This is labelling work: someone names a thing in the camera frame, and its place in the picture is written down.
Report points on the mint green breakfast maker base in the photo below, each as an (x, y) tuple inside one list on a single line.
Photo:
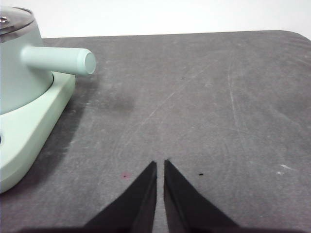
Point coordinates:
[(36, 121)]

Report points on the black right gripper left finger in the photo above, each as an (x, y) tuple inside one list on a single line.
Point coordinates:
[(136, 206)]

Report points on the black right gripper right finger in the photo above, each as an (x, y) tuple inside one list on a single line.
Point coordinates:
[(187, 208)]

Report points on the glass lid with green knob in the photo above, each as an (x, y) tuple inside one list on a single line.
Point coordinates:
[(14, 19)]

